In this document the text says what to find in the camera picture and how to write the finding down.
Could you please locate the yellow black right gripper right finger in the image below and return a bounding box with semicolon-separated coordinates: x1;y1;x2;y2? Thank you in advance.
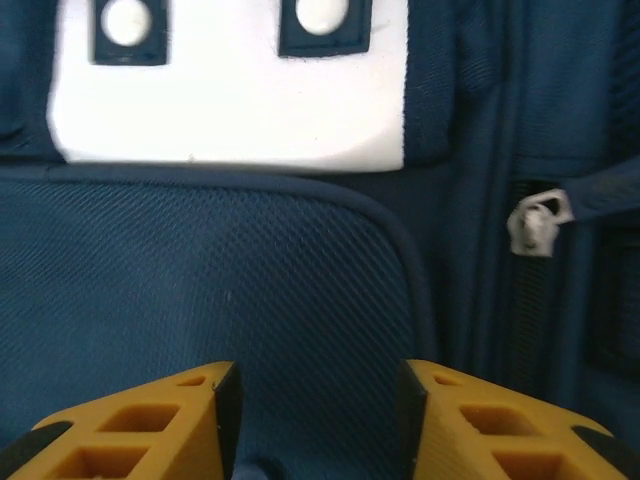
397;358;626;480

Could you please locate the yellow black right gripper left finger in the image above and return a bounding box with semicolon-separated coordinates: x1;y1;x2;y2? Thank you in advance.
9;360;244;480

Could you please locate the navy blue backpack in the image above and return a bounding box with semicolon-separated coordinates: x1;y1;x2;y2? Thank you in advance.
0;0;640;480

